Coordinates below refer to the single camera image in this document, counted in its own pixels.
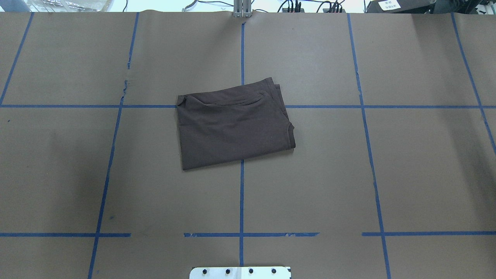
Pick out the white pedestal column base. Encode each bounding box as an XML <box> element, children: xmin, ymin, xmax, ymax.
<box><xmin>189</xmin><ymin>266</ymin><xmax>292</xmax><ymax>279</ymax></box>

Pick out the brown t-shirt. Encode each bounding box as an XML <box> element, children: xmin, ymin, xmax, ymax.
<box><xmin>176</xmin><ymin>77</ymin><xmax>296</xmax><ymax>171</ymax></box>

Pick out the aluminium frame post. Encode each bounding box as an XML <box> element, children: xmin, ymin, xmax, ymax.
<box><xmin>233</xmin><ymin>0</ymin><xmax>253</xmax><ymax>18</ymax></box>

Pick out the clear plastic tray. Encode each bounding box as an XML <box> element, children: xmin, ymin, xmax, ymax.
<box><xmin>24</xmin><ymin>0</ymin><xmax>113</xmax><ymax>12</ymax></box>

